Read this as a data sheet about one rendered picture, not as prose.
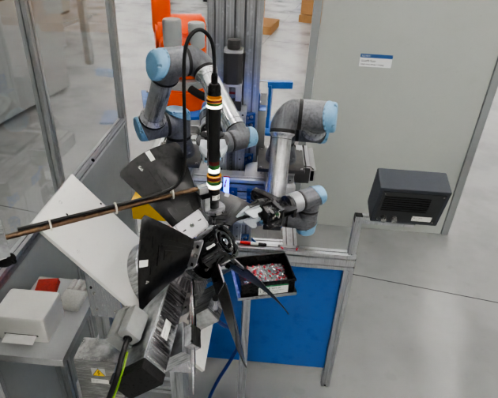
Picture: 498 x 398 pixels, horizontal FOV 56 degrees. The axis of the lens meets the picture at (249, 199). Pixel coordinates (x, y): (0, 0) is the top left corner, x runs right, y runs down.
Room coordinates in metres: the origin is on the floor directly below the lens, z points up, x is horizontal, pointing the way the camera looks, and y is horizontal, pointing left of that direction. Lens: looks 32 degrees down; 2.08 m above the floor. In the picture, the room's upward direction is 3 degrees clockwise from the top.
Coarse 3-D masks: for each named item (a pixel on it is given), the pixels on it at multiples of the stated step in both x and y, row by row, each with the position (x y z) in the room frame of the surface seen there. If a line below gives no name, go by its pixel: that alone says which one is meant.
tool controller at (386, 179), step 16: (384, 176) 1.53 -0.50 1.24; (400, 176) 1.53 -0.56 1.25; (416, 176) 1.54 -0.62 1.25; (432, 176) 1.54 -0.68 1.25; (384, 192) 1.47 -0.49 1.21; (400, 192) 1.47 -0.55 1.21; (416, 192) 1.47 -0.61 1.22; (432, 192) 1.46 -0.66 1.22; (448, 192) 1.46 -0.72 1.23; (368, 208) 1.57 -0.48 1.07; (384, 208) 1.49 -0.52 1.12; (400, 208) 1.49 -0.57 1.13; (416, 208) 1.48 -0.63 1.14; (432, 208) 1.48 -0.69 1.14; (432, 224) 1.50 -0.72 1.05
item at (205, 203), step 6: (198, 186) 1.18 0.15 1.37; (204, 186) 1.19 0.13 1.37; (198, 192) 1.18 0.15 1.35; (204, 192) 1.18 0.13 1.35; (204, 198) 1.17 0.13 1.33; (204, 204) 1.18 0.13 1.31; (222, 204) 1.23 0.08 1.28; (204, 210) 1.18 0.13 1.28; (210, 210) 1.19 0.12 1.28; (216, 210) 1.19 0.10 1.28; (222, 210) 1.19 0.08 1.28
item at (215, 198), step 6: (216, 78) 1.21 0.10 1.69; (210, 84) 1.20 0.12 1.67; (216, 84) 1.20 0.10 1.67; (210, 90) 1.20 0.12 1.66; (216, 90) 1.20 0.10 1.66; (216, 96) 1.20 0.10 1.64; (210, 192) 1.20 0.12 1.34; (216, 192) 1.20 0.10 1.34; (210, 198) 1.20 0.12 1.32; (216, 198) 1.20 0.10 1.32; (210, 204) 1.20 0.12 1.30; (216, 204) 1.20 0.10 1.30; (210, 216) 1.20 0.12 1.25; (216, 216) 1.20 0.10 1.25
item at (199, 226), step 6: (198, 210) 1.18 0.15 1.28; (192, 216) 1.16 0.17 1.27; (198, 216) 1.17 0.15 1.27; (180, 222) 1.14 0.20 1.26; (186, 222) 1.15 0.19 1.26; (192, 222) 1.15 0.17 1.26; (198, 222) 1.16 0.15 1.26; (204, 222) 1.16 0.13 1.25; (180, 228) 1.13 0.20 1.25; (186, 228) 1.14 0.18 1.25; (192, 228) 1.14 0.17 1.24; (198, 228) 1.15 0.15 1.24; (204, 228) 1.15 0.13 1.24; (186, 234) 1.13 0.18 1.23; (192, 234) 1.13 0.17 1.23
